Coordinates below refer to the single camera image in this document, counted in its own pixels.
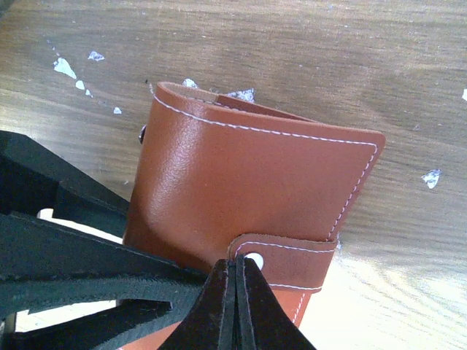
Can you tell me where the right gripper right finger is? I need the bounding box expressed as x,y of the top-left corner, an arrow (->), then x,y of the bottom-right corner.
236,255 -> 314,349

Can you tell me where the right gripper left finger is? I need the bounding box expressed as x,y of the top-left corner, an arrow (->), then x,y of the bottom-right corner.
160,260 -> 236,350

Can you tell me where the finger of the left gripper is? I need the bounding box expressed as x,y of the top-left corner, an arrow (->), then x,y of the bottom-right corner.
1,131 -> 129,237
1,214 -> 207,349

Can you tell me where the brown leather card holder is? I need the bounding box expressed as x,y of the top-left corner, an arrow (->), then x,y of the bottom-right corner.
122,82 -> 387,350

